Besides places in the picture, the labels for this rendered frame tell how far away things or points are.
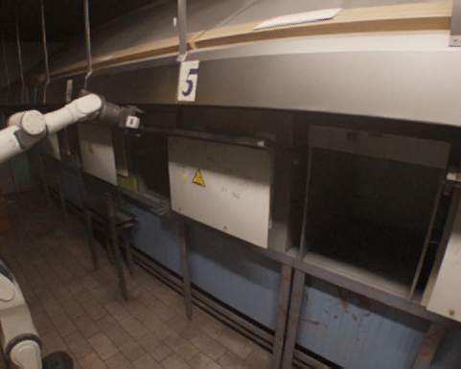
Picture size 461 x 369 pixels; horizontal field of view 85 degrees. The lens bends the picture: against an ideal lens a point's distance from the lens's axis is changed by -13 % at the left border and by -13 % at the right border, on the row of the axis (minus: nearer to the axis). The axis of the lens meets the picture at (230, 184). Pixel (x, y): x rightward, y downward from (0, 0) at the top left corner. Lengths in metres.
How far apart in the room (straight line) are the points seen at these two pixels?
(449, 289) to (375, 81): 0.64
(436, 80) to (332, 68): 0.23
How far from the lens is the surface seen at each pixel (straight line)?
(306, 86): 0.77
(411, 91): 0.70
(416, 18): 0.76
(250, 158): 1.12
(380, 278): 1.28
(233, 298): 1.81
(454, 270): 0.98
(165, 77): 1.17
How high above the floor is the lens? 1.55
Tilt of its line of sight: 18 degrees down
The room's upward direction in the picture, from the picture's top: straight up
